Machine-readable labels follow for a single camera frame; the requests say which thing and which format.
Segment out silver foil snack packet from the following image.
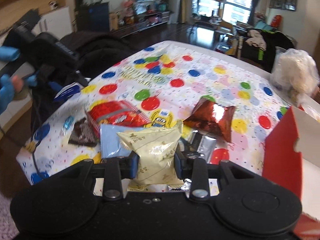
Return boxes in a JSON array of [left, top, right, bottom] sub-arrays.
[[178, 131, 216, 163]]

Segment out tv console shelf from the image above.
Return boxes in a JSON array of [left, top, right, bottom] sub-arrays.
[[111, 11, 173, 38]]

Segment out dark jacket on chair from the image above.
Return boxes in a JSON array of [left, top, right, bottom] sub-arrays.
[[30, 31, 137, 129]]

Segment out dark brown chocolate packet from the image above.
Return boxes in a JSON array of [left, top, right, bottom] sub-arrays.
[[68, 118, 98, 147]]

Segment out blue gloved hand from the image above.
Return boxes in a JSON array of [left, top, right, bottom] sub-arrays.
[[0, 46, 37, 113]]

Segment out light blue snack packet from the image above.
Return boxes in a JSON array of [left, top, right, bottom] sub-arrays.
[[100, 124, 144, 159]]

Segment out clear container with bagged snacks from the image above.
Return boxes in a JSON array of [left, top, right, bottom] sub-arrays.
[[269, 47, 319, 106]]

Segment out white blue snack packet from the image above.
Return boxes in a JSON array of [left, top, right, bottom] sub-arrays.
[[53, 82, 84, 102]]

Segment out dark sofa with clothes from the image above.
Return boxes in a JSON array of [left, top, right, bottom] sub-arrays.
[[236, 28, 296, 73]]

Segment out yellow small snack packet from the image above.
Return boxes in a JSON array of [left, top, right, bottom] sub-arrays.
[[92, 152, 102, 164]]

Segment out window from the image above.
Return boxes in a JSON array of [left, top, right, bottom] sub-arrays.
[[191, 0, 261, 26]]

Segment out red checkered snack bag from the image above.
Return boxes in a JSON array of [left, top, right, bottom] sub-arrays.
[[85, 100, 151, 138]]

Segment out cream yellow snack packet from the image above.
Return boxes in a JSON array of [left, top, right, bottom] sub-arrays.
[[117, 120, 183, 191]]

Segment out brown foil snack bag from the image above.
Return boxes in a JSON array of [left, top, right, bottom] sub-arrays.
[[183, 98, 236, 142]]

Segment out yellow minion snack pouch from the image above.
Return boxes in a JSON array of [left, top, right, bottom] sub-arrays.
[[145, 109, 176, 128]]

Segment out balloon birthday tablecloth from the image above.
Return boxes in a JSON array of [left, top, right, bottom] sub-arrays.
[[16, 41, 289, 184]]

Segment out red white cardboard box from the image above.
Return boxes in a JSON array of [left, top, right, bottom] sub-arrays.
[[262, 107, 319, 239]]

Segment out white cabinet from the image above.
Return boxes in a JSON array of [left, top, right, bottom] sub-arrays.
[[33, 7, 73, 40]]

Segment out small blue candy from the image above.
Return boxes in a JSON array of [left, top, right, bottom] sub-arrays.
[[63, 115, 74, 130]]

